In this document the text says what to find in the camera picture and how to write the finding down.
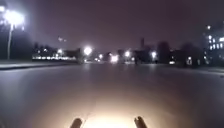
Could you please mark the dark verge strip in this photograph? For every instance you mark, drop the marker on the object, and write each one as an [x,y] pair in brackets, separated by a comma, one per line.
[23,64]

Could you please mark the row of dark trees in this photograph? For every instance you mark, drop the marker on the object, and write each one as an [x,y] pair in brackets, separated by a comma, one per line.
[163,53]

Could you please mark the street lamp pole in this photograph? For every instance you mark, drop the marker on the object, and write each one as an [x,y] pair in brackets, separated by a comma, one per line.
[9,41]

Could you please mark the building with lit windows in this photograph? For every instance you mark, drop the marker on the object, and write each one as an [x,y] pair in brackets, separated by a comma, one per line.
[216,45]

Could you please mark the grey paved ground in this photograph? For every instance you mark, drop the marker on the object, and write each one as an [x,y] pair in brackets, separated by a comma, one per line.
[110,90]

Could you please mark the robot's own part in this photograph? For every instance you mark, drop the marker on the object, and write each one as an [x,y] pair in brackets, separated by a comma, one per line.
[140,122]
[76,123]

